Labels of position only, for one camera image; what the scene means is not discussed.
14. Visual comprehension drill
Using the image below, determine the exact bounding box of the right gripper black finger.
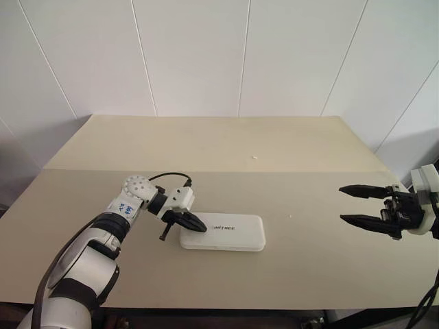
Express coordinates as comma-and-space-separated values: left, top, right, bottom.
337, 184, 391, 200
339, 213, 394, 238

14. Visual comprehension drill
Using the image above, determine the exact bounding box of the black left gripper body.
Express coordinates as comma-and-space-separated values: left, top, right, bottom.
158, 208, 189, 241

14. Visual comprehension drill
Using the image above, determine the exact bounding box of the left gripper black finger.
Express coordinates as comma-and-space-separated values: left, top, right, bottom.
179, 210, 208, 230
176, 220, 207, 234

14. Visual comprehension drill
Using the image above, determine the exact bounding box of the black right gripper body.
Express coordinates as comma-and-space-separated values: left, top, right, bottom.
379, 184, 425, 241

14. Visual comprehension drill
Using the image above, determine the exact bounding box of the white rectangular box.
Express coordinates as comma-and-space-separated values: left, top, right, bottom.
179, 212, 267, 254

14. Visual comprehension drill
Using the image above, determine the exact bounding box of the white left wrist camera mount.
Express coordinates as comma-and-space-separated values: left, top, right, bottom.
163, 186, 197, 215

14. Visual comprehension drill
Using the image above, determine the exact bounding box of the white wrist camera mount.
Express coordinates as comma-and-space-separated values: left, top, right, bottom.
163, 186, 197, 215
407, 164, 439, 236

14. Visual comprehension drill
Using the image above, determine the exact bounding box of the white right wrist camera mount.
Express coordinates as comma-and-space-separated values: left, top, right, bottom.
407, 164, 439, 236

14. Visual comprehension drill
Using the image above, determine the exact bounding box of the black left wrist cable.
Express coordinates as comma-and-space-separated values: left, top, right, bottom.
148, 171, 193, 188

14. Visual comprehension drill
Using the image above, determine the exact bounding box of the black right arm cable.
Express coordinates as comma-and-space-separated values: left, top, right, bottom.
407, 276, 439, 329

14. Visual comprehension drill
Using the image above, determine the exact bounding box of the dark left arm cable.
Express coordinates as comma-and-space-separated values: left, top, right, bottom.
32, 219, 104, 329

